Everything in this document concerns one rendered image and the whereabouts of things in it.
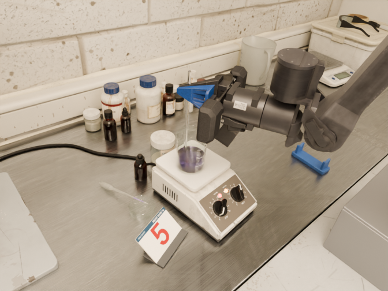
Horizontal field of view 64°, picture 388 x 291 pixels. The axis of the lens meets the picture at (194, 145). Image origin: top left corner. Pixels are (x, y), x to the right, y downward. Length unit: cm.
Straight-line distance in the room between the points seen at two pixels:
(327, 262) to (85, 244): 46
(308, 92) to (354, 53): 106
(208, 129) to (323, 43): 120
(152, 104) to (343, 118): 56
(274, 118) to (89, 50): 61
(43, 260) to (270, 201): 47
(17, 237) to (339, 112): 59
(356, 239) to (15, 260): 60
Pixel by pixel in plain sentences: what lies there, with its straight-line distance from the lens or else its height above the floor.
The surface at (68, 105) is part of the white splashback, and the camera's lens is 94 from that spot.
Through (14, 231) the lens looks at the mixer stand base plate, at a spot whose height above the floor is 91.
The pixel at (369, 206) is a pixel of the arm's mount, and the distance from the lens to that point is 64.
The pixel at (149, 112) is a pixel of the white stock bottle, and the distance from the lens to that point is 91.
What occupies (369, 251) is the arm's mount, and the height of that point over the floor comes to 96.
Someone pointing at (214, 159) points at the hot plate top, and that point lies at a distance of 68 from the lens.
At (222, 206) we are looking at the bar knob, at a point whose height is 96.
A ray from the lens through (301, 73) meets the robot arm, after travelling 46.
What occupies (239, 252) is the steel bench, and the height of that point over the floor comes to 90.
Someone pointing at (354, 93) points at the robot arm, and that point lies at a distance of 47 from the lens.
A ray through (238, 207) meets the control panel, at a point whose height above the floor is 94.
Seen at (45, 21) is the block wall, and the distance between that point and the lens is 89.
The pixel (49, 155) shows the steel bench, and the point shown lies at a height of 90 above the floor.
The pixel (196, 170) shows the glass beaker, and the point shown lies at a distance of 62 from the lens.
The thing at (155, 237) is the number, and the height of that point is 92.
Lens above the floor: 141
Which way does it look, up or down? 37 degrees down
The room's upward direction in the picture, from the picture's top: 5 degrees clockwise
